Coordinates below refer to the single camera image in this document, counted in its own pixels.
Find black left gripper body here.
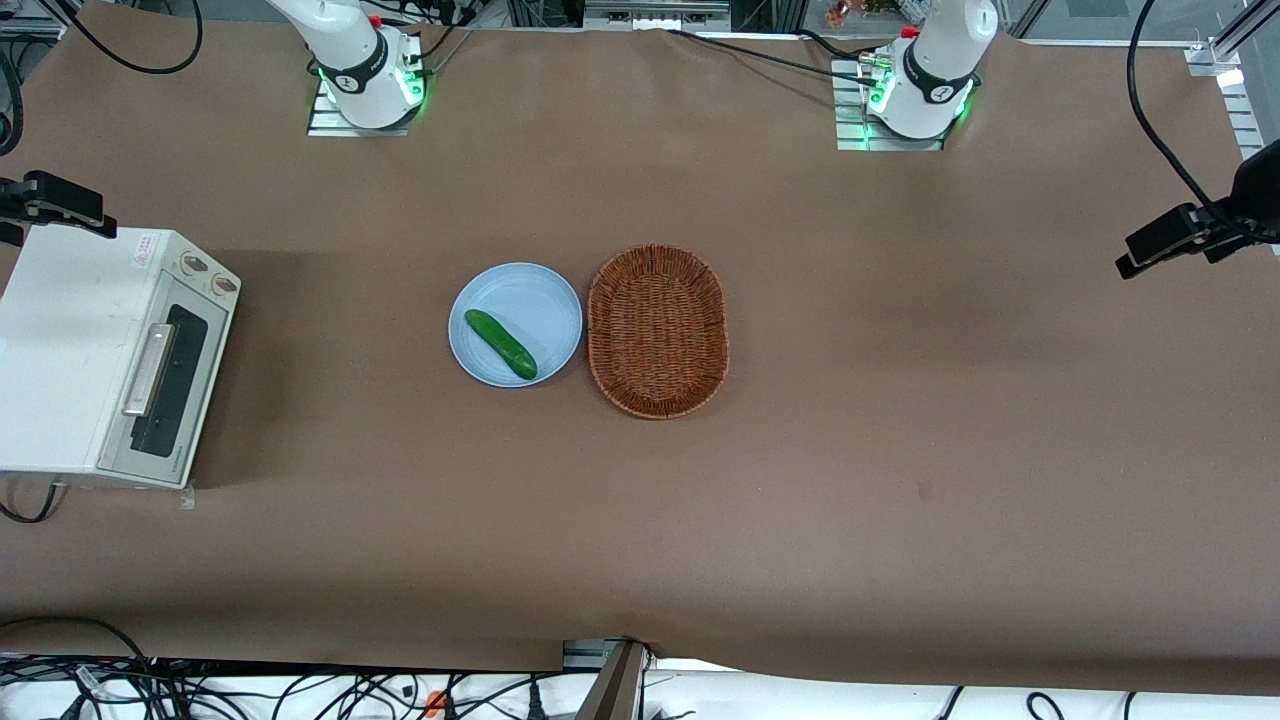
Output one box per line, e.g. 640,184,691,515
1195,140,1280,243

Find oven door with metal handle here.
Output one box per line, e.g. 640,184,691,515
97,298,237,489

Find brown table cover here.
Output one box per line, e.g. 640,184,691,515
0,15,1280,696

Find green cucumber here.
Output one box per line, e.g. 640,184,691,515
464,309,539,381

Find thick black cable loop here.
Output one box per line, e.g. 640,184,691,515
0,45,24,158

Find white toaster oven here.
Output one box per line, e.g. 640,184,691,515
0,225,242,491

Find brown wicker basket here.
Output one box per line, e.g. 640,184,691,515
586,243,731,421

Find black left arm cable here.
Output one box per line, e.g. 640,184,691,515
1127,0,1226,216

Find long black base cable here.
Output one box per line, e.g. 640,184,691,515
665,28,886,89

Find slotted aluminium plate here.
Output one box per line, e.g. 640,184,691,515
1218,80,1280,161

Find black oven power cable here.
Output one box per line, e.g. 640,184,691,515
0,480,58,524

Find black cable arc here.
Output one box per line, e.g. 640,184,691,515
0,616,151,663

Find aluminium frame bar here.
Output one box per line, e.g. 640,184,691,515
562,638,653,720

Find short black base cable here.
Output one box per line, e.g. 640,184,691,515
797,30,881,65

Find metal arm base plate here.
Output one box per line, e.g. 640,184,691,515
306,78,421,138
833,58,946,153

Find aluminium corner bracket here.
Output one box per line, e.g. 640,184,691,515
1185,42,1244,79

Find tangled black cables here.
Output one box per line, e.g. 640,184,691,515
0,650,563,720

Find light blue plate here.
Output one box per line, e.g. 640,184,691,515
448,262,584,389

